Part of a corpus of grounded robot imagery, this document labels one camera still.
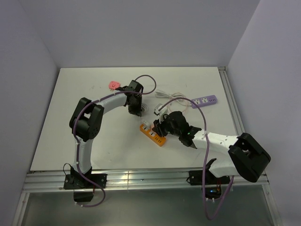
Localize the white purple strip cable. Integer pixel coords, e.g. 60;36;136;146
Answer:
155;89;192;105

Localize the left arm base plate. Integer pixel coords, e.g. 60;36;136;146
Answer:
63;173;107;190

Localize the pink charger block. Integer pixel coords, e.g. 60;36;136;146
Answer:
151;126;157;132

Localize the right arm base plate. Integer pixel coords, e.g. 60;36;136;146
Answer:
186;170;230;186

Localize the aluminium mounting rail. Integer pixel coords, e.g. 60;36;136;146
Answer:
21;150;270;194

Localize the orange power strip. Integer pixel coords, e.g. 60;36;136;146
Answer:
140;124;166;147

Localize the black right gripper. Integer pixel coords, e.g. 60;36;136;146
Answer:
152;113;181;137

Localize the pink plug adapter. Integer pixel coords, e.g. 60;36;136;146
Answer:
108;81;121;90

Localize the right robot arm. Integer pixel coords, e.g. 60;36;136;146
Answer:
152;110;271;184

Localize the purple power strip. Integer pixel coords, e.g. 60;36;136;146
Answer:
192;95;217;107

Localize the white plug adapter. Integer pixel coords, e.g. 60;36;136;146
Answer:
141;120;151;129

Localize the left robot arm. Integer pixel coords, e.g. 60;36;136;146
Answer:
69;80;143;188

